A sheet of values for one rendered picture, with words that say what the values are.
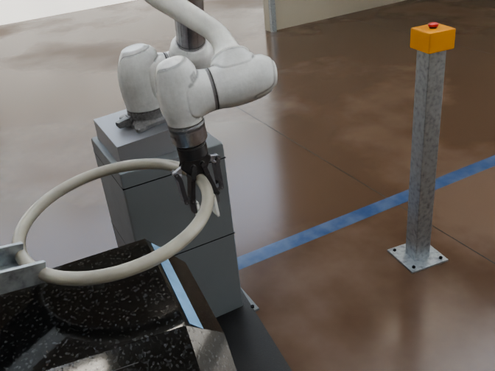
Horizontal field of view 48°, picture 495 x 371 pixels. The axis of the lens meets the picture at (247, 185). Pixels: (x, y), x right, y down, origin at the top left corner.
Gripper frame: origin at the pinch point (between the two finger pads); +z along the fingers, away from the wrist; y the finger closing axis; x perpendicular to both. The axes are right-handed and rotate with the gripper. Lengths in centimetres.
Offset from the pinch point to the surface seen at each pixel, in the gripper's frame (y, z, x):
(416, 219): -107, 75, -31
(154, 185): -1, 18, -52
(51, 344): 47, -2, 24
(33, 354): 51, -3, 25
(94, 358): 41, -1, 33
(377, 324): -64, 95, -9
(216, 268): -16, 65, -51
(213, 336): 17.5, 6.6, 35.1
